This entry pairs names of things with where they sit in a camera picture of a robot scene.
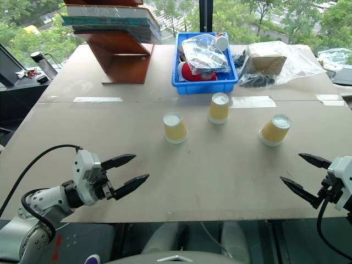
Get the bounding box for short white tape strip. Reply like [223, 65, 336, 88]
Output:
[315, 93, 345, 107]

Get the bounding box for black tangled straps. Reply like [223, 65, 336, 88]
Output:
[233, 48, 276, 89]

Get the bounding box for thick white wrapped book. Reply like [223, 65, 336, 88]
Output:
[65, 4, 162, 35]

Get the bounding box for black drink bottle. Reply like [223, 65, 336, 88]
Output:
[30, 51, 59, 81]

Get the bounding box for blue plastic bin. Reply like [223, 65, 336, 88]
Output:
[171, 31, 239, 95]

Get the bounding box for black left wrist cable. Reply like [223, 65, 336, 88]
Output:
[0, 144, 83, 218]

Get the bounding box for wide white tape strip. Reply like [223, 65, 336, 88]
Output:
[229, 96, 277, 109]

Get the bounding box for large clear plastic bag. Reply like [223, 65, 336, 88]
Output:
[236, 41, 327, 89]

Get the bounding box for black window post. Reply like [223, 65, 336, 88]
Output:
[198, 0, 218, 34]

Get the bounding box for red round object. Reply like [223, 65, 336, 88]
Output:
[179, 62, 218, 83]

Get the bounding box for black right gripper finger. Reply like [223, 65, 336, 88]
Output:
[279, 176, 323, 210]
[298, 153, 332, 170]

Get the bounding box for brown wooden shelf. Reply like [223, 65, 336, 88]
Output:
[73, 29, 155, 85]

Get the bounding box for black left forearm cable loop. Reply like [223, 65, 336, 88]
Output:
[21, 189, 57, 246]

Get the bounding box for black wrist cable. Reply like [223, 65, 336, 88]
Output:
[316, 197, 352, 262]
[0, 144, 83, 218]

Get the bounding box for crumpled clear plastic wrap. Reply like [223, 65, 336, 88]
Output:
[317, 47, 352, 73]

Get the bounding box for long white tape strip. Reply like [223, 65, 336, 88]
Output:
[73, 96, 124, 103]

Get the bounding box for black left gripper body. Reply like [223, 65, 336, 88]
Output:
[91, 164, 115, 201]

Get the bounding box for silver robot torso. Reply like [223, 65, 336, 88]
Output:
[105, 250, 249, 264]

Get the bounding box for clear bag with printed items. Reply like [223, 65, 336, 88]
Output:
[180, 34, 232, 74]

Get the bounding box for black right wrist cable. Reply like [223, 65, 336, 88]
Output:
[316, 197, 352, 262]

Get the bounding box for brown cardboard box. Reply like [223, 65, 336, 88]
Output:
[248, 45, 288, 76]

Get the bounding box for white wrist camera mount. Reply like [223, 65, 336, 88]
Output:
[71, 150, 103, 206]
[327, 156, 352, 212]

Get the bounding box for black side desk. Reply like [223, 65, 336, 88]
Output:
[0, 43, 53, 127]

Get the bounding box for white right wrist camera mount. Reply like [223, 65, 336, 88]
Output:
[327, 156, 352, 212]

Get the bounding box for white plastic jar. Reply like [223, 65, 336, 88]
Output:
[214, 32, 230, 51]

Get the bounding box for grey box with red print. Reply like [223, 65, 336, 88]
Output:
[48, 222, 117, 264]

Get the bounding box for teal book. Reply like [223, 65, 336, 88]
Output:
[60, 14, 162, 45]

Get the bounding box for yellow paper cup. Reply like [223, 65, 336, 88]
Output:
[207, 92, 230, 125]
[258, 113, 292, 147]
[162, 112, 189, 145]

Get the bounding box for grey rounded shape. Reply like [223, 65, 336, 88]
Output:
[141, 222, 191, 255]
[221, 221, 252, 264]

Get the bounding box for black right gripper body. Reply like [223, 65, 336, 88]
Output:
[318, 174, 344, 206]

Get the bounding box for thin white cable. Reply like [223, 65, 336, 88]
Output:
[200, 222, 235, 260]

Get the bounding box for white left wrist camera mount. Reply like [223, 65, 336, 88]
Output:
[71, 150, 103, 206]

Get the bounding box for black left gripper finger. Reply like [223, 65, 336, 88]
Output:
[112, 173, 150, 201]
[101, 153, 137, 172]

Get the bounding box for white and red small items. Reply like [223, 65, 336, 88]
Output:
[15, 68, 42, 80]

